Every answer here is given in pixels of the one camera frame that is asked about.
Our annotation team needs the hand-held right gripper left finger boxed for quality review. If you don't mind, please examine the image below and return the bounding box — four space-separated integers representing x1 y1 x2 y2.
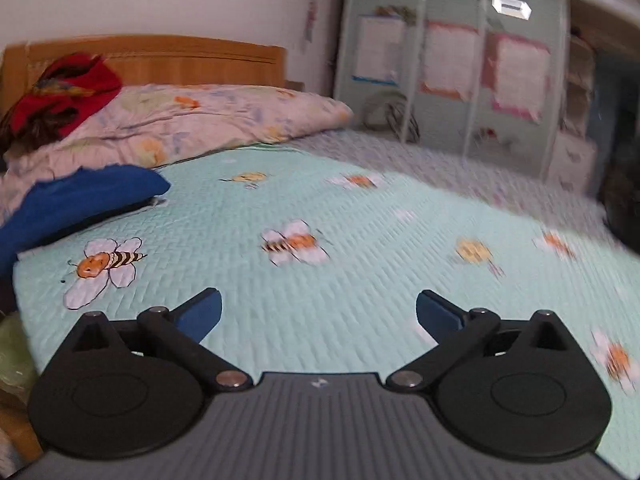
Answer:
70 287 255 392

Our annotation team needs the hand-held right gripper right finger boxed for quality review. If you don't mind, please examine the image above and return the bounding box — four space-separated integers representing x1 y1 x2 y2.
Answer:
385 287 573 393

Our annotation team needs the blue knitted sweater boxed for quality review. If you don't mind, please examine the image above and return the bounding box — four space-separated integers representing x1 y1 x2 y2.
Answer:
0 164 172 281

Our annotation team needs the light green bee print quilt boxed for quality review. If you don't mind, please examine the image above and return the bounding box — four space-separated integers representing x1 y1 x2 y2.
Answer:
10 130 640 466

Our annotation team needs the white glass door wardrobe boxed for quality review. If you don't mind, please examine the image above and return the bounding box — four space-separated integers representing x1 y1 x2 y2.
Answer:
332 0 640 196

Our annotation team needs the pink floral pillow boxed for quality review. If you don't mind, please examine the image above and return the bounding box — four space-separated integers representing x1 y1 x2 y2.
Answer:
0 84 356 221

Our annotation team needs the pink framed poster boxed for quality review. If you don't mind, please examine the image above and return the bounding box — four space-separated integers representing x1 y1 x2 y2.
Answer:
487 32 551 121

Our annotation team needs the orange framed poster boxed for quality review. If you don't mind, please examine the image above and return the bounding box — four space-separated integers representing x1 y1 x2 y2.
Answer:
420 20 481 101

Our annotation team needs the red patterned cloth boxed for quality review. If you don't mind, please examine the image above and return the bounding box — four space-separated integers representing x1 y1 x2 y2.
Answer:
10 52 123 138

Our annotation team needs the wooden headboard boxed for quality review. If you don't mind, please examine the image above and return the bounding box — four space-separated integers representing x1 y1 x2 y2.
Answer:
0 35 306 121

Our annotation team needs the blue framed poster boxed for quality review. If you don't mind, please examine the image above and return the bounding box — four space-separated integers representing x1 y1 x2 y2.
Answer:
352 14 406 86

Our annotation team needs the hanging wall ornament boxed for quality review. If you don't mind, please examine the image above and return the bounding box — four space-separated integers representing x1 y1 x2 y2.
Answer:
302 0 328 56

